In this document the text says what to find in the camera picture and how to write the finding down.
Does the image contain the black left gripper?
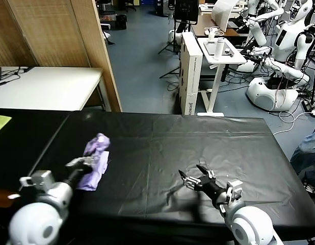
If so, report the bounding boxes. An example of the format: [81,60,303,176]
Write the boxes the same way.
[65,157,97,186]

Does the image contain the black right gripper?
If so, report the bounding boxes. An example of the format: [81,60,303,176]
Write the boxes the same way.
[178,164,228,204]

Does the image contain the lavender T-shirt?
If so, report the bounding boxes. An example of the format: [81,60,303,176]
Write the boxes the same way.
[75,132,112,191]

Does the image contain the black plastic table cover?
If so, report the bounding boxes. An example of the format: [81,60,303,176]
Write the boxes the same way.
[13,111,315,242]

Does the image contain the white rectangular table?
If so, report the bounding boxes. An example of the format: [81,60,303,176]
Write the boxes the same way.
[0,66,111,112]

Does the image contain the yellow-green cloth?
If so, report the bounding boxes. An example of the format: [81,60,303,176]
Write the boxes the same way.
[0,115,12,135]

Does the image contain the tall white cardboard box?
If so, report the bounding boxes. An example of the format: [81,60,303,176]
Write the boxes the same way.
[179,32,203,115]

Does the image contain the white mobile stand desk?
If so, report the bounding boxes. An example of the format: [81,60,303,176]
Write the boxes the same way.
[197,37,248,117]

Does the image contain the person's leg in blue jeans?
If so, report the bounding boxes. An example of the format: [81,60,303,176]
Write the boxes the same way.
[290,129,315,184]

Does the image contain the grey tablet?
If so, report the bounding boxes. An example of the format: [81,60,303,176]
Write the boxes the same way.
[203,40,234,56]

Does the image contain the white bottle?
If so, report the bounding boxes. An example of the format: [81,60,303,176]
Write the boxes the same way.
[214,37,225,61]

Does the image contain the bamboo folding screen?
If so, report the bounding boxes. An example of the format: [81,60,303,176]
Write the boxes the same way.
[0,0,122,113]

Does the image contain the black tripod stand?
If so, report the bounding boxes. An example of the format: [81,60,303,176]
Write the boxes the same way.
[157,20,183,56]

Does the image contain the black trash bin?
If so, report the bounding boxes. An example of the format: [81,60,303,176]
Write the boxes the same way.
[114,14,127,30]

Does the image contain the small white desk gadget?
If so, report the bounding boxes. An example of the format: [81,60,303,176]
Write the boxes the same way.
[204,27,224,41]

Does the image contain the brown wooden desk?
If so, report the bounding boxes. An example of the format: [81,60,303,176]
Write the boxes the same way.
[190,14,251,39]

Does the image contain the white humanoid robot with base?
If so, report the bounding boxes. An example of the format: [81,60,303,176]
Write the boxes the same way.
[235,0,315,112]

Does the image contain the white curved panel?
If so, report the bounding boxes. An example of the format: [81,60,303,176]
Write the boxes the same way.
[211,0,239,33]

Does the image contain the black monitor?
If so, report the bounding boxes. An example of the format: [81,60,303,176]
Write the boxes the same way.
[173,0,199,26]

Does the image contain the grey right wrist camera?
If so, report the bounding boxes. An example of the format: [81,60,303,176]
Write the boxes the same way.
[226,180,244,205]

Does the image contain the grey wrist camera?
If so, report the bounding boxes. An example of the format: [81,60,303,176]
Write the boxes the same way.
[226,180,244,205]
[19,170,56,191]

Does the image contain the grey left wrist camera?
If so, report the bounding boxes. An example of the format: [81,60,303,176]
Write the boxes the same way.
[19,170,56,191]

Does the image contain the black cable with adapter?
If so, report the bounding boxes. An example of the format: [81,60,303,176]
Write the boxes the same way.
[0,66,33,89]

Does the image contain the white floor cable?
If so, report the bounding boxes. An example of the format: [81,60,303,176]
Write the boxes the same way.
[272,106,315,136]

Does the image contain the black camera tripod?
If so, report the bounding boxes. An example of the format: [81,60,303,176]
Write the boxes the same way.
[304,33,315,105]

